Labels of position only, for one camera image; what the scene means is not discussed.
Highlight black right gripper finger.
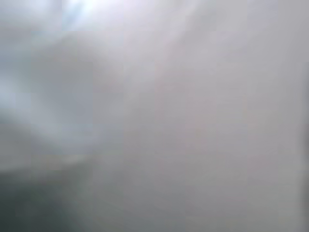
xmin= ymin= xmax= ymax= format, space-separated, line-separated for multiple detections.
xmin=0 ymin=166 xmax=92 ymax=232

